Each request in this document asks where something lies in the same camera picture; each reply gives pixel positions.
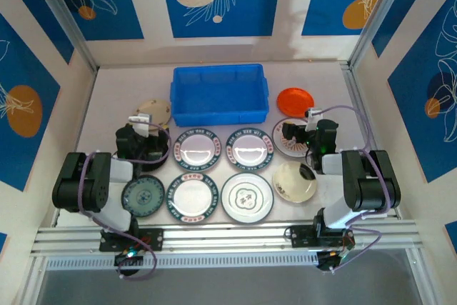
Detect aluminium frame post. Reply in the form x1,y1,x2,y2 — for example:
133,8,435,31
26,0,100,72
348,0,417,67

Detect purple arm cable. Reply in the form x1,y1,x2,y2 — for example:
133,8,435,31
77,121,171,281
306,104,393,276

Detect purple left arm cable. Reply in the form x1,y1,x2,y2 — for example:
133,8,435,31
77,121,171,281

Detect aluminium side rail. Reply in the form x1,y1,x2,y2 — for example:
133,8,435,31
341,61,399,219

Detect blue-green patterned plate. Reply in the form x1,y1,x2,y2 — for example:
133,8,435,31
121,175,166,219

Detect white plate red print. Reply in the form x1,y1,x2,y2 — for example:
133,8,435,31
271,119,315,159

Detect beige wooden plate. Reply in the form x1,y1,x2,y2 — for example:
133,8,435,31
136,99,173,128

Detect black connector module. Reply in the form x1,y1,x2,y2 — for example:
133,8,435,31
114,249,146,269
316,249,353,272

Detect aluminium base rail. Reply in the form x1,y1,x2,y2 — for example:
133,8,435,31
30,221,424,256

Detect orange plate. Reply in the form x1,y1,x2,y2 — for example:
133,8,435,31
277,86,316,118

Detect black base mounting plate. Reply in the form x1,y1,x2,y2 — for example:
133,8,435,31
99,228,164,252
288,225,354,249

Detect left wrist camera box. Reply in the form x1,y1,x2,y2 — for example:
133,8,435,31
128,114,153,138

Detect green-rimmed lettered plate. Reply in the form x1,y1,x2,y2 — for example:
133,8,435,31
226,126,275,171
165,172,219,222
173,128,222,172

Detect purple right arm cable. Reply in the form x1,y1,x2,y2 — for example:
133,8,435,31
306,104,393,276

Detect blue plastic bin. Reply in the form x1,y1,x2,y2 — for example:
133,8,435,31
169,63,270,128

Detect white plate green clover emblem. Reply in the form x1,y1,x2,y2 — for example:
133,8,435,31
220,172,275,223

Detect white slotted cable duct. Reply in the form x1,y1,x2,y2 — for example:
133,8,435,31
44,253,321,270

